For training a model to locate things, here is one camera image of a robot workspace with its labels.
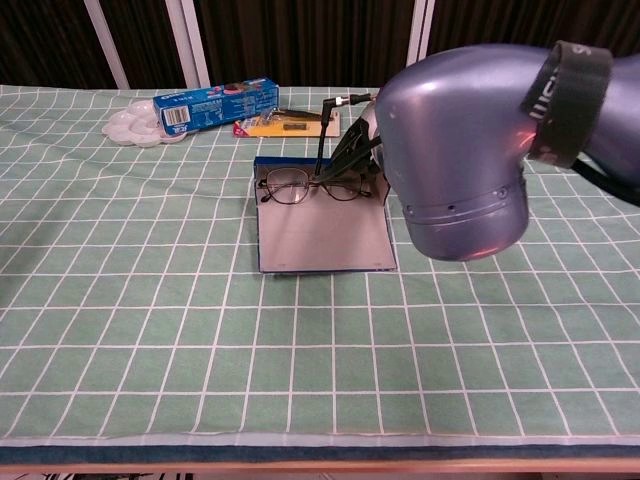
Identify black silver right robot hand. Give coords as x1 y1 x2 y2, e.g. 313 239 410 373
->
314 102 385 187

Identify wire-frame eyeglasses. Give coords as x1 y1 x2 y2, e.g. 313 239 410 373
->
256 167 374 206

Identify blue folding glasses case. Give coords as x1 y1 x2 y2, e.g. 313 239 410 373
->
253 156 399 275

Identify razor on yellow card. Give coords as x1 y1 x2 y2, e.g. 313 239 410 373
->
232 108 342 139

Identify black pleated curtain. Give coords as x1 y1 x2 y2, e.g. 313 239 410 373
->
0 0 640 91

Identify blue Oreo cookie box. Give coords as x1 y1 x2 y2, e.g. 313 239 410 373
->
152 76 281 138

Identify white flower paint palette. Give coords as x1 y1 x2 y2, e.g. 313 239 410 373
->
101 98 185 149

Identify green checkered tablecloth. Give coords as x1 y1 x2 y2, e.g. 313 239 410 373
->
0 83 640 449

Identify dark blue under cloth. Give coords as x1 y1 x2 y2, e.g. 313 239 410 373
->
0 444 640 465

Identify wide double white post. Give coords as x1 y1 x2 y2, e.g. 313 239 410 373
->
164 0 212 89

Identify black velcro arm strap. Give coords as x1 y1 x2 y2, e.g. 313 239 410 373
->
519 40 615 170

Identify thin white partition post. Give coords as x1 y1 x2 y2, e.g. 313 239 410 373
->
82 0 132 90

